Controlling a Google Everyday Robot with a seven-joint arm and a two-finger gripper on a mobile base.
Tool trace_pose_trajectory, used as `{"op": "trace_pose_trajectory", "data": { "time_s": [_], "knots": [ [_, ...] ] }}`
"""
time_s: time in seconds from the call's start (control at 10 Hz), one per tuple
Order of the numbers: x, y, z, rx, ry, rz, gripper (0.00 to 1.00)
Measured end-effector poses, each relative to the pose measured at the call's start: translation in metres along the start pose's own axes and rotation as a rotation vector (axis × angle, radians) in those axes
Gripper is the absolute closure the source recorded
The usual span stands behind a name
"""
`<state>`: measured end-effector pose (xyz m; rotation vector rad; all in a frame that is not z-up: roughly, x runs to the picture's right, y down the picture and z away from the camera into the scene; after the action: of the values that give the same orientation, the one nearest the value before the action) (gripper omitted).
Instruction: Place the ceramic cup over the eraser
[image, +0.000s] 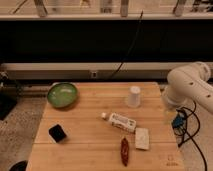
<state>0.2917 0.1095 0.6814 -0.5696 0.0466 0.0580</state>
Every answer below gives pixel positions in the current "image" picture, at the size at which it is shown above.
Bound dried red chili pepper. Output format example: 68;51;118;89
120;138;129;166

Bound black equipment at left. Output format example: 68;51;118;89
0;71;22;121

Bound dark round object on floor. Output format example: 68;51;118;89
9;161;28;171

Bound blue connector box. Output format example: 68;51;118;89
172;115;184;128

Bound black eraser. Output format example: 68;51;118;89
49;124;66;143

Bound wooden table board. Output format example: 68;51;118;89
27;82;185;171

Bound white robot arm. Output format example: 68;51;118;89
162;62;213;114

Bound black floor cables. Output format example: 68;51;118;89
172;101;208;171

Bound green bowl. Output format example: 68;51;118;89
47;82;78;108

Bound white rectangular block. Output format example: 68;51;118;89
135;128;149;150

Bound white tube with label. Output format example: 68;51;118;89
101;113;136;133

